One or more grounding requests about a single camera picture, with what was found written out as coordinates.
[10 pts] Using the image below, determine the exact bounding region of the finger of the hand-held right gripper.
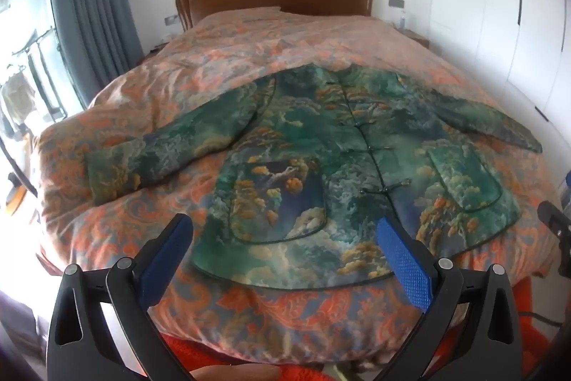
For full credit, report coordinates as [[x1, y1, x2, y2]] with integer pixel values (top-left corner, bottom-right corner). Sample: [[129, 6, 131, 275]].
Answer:
[[537, 200, 571, 275]]

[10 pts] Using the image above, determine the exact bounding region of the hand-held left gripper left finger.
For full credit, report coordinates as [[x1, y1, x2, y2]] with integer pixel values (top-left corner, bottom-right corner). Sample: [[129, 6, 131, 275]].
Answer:
[[47, 212, 194, 381]]

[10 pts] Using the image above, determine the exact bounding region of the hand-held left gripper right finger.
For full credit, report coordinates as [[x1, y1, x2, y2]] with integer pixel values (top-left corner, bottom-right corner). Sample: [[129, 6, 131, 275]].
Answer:
[[372, 218, 524, 381]]

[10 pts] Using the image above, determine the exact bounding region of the green printed jacket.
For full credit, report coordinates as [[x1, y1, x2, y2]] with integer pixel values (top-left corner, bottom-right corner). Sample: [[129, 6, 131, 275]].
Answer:
[[87, 66, 542, 288]]

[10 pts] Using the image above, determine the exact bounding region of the clothes drying rack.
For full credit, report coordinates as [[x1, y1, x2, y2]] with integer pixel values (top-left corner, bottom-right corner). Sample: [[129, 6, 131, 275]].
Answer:
[[6, 26, 61, 118]]

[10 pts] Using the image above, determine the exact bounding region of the orange paisley blanket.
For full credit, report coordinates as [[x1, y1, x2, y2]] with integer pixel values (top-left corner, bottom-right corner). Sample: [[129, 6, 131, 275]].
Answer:
[[36, 8, 567, 352]]

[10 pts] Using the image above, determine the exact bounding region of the white wardrobe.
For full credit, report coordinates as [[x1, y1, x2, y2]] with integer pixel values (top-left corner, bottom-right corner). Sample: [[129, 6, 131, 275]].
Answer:
[[428, 0, 571, 185]]

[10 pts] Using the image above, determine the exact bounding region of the wooden nightstand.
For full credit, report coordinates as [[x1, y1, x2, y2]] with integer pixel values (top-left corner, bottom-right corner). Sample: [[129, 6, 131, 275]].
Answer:
[[404, 28, 431, 50]]

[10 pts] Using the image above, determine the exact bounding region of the grey-blue curtain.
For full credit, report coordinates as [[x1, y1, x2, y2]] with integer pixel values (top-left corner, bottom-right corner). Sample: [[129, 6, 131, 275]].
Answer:
[[47, 0, 146, 109]]

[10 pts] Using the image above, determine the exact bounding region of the black cable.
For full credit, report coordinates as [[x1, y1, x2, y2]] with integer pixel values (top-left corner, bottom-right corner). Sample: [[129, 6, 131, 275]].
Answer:
[[520, 311, 565, 327]]

